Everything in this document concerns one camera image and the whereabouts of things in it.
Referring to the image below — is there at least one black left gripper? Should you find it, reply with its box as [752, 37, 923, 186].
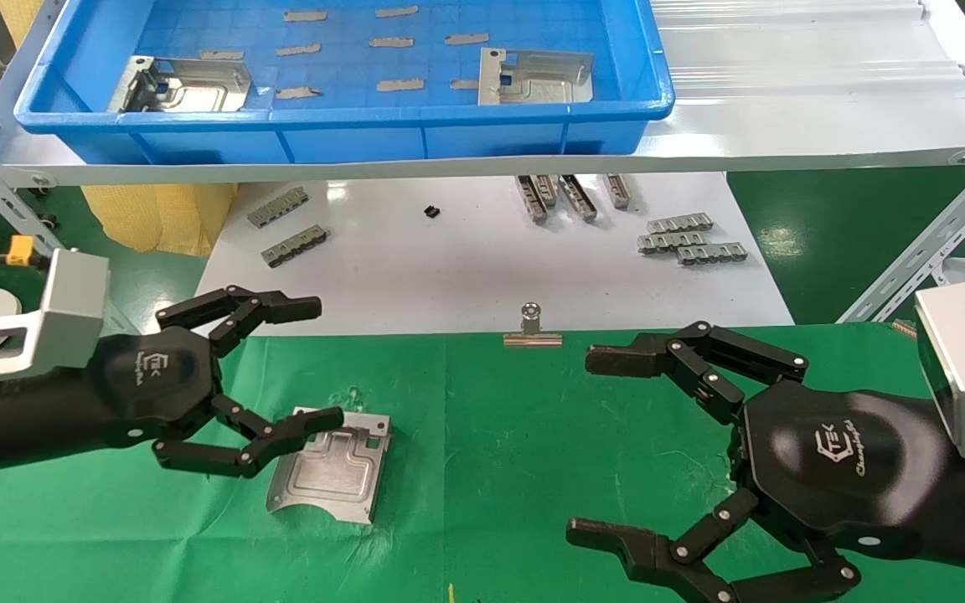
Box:
[85, 285, 345, 480]

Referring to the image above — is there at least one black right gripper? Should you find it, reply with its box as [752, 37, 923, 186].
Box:
[566, 322, 952, 603]

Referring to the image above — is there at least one stamped sheet metal part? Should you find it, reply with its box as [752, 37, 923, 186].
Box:
[107, 56, 253, 113]
[478, 47, 596, 106]
[266, 407, 392, 525]

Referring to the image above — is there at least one green table cloth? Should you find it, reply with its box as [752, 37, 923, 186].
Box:
[0, 325, 965, 603]

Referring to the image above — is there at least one silver binder clip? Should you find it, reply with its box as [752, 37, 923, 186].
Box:
[503, 302, 564, 348]

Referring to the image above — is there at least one white floor board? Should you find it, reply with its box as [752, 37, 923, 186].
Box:
[181, 172, 795, 338]

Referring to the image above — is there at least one yellow bag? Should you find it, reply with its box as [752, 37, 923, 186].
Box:
[0, 0, 239, 258]

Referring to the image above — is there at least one blue plastic bin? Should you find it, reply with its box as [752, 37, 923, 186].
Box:
[13, 0, 676, 165]

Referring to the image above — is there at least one white shelf panel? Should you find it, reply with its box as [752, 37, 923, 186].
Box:
[0, 0, 965, 187]

